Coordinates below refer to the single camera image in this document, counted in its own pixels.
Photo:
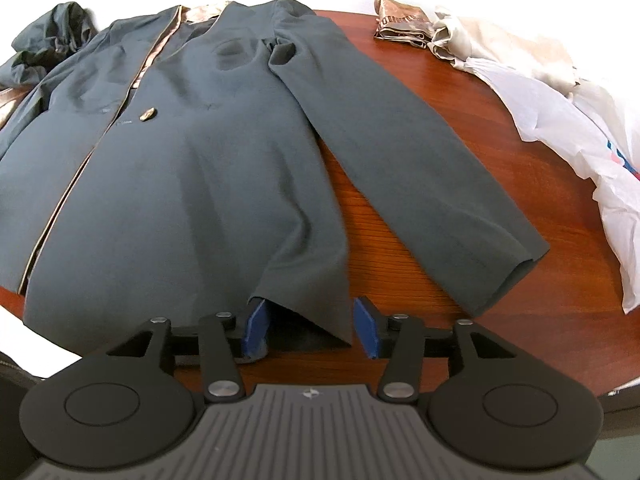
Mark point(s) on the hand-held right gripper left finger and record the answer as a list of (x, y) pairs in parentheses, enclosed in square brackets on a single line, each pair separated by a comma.
[(255, 332)]

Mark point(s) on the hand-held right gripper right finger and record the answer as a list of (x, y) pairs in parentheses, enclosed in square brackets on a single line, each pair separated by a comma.
[(367, 330)]

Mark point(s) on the grey suit jacket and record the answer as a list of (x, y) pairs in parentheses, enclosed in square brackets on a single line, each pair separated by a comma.
[(200, 185)]

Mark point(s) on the white plastic bag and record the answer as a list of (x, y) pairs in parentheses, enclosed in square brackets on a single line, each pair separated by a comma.
[(575, 160)]

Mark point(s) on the brown patterned scarf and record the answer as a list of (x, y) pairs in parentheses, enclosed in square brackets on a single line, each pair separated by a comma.
[(402, 22)]

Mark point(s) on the cream cloth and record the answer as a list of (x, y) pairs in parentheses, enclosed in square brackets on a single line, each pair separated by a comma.
[(505, 45)]

